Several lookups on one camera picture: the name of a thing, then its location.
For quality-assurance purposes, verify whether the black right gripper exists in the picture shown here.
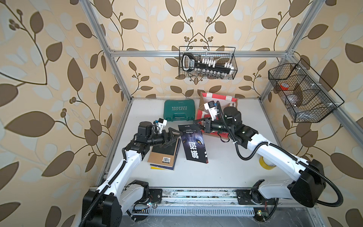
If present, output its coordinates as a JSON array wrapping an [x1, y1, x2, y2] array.
[[194, 116, 234, 135]]

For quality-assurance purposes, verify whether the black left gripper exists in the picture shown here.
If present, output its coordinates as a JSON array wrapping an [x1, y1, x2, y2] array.
[[146, 129, 182, 148]]

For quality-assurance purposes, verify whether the burlap canvas bag red front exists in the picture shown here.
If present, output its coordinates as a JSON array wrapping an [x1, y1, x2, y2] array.
[[196, 93, 242, 142]]

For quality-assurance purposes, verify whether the black brown cover book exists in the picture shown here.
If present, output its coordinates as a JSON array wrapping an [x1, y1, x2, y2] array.
[[147, 137, 181, 166]]

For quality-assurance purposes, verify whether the black wolf cover book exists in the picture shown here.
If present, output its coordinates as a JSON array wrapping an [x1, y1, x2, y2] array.
[[178, 124, 209, 164]]

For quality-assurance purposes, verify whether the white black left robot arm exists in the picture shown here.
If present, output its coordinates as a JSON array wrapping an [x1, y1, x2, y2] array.
[[79, 121, 182, 227]]

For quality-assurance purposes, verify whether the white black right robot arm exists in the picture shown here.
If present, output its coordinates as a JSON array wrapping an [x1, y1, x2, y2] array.
[[194, 101, 344, 208]]

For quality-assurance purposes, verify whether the green plastic tool case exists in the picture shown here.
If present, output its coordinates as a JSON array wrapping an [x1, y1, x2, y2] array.
[[164, 99, 195, 122]]

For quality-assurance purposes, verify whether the bottom yellow book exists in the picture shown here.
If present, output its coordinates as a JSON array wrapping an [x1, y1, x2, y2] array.
[[150, 166, 165, 170]]

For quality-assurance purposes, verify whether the black socket wrench set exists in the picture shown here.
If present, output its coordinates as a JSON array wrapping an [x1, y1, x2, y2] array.
[[181, 53, 234, 74]]

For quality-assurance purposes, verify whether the yellow tape roll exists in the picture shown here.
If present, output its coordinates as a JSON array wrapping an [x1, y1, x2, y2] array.
[[259, 156, 276, 170]]

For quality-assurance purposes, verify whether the red tape roll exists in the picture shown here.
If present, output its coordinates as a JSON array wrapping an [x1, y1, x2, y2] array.
[[279, 82, 290, 91]]

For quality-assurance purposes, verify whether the small circuit board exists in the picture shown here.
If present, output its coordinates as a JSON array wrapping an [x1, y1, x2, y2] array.
[[253, 208, 269, 222]]

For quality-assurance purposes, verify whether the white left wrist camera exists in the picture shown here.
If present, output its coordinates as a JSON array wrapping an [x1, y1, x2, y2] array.
[[153, 118, 167, 134]]

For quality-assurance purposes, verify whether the black wire basket back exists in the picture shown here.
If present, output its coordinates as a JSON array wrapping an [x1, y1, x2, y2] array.
[[178, 46, 238, 81]]

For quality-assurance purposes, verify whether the black wire basket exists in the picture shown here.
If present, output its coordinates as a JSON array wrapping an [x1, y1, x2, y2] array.
[[178, 46, 238, 81], [268, 59, 345, 123]]

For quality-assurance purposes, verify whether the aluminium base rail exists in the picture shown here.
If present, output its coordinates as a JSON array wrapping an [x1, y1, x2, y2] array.
[[129, 187, 305, 217]]

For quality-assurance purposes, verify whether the aluminium frame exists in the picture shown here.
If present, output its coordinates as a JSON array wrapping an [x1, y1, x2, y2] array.
[[79, 0, 363, 134]]

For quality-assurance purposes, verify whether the black wire basket right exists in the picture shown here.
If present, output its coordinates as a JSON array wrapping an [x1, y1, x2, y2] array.
[[268, 59, 345, 123]]

